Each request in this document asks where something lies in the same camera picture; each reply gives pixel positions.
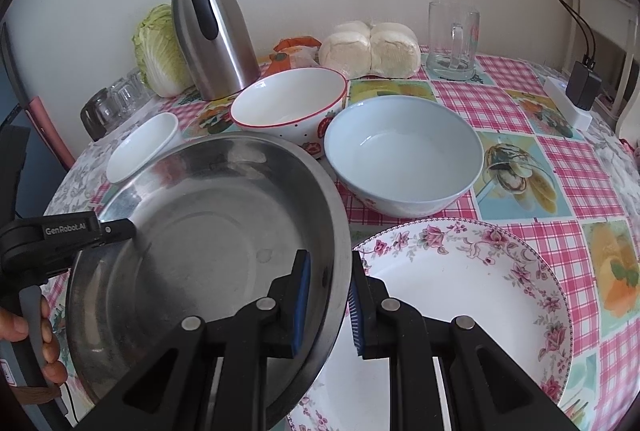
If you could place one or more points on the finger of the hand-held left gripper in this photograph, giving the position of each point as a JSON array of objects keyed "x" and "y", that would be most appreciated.
[{"x": 117, "y": 231}]

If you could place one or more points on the clear glass cup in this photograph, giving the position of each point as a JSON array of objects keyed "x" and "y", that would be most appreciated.
[
  {"x": 125, "y": 98},
  {"x": 140, "y": 81}
]

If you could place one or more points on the bag of steamed buns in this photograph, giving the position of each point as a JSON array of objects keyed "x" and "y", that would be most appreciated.
[{"x": 370, "y": 51}]

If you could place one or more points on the stainless steel thermos jug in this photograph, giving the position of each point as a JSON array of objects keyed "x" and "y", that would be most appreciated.
[{"x": 220, "y": 46}]

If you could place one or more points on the person's left hand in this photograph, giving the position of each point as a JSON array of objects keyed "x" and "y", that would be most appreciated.
[{"x": 12, "y": 326}]

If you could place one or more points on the white power strip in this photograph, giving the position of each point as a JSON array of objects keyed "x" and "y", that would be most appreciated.
[{"x": 555, "y": 93}]

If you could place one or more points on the red rimmed strawberry bowl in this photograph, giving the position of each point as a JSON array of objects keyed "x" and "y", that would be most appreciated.
[{"x": 280, "y": 101}]

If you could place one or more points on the brown glass cup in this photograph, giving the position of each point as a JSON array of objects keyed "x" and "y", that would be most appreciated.
[{"x": 97, "y": 113}]

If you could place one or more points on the pale blue printed bowl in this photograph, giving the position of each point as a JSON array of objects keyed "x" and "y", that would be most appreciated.
[{"x": 400, "y": 146}]

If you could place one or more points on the clear glass mug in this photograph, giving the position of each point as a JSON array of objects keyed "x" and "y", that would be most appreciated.
[{"x": 440, "y": 36}]

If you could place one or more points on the pink checked tablecloth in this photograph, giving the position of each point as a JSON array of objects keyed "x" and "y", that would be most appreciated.
[{"x": 500, "y": 101}]

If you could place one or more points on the plain white bowl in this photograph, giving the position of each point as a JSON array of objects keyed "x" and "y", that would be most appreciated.
[{"x": 140, "y": 146}]

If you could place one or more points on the dark blue panel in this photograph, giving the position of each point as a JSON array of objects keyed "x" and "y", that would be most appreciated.
[{"x": 20, "y": 101}]

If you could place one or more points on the black charger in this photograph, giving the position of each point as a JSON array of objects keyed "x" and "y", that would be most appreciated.
[{"x": 582, "y": 86}]

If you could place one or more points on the orange snack packet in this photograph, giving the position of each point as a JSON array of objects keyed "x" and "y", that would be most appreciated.
[{"x": 290, "y": 47}]

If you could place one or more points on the pink floral rimmed plate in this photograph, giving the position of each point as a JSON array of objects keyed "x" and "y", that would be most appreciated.
[{"x": 450, "y": 271}]

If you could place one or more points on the white wooden chair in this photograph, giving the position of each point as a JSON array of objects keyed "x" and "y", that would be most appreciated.
[{"x": 622, "y": 61}]

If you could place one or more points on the napa cabbage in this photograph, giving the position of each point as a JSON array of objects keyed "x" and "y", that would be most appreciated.
[{"x": 157, "y": 51}]

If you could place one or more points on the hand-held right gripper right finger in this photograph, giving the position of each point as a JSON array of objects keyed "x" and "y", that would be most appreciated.
[{"x": 355, "y": 311}]

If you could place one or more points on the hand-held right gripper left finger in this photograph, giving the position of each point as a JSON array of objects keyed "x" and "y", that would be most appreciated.
[{"x": 301, "y": 301}]

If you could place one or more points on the pink board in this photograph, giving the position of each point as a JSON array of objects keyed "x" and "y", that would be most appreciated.
[{"x": 45, "y": 126}]

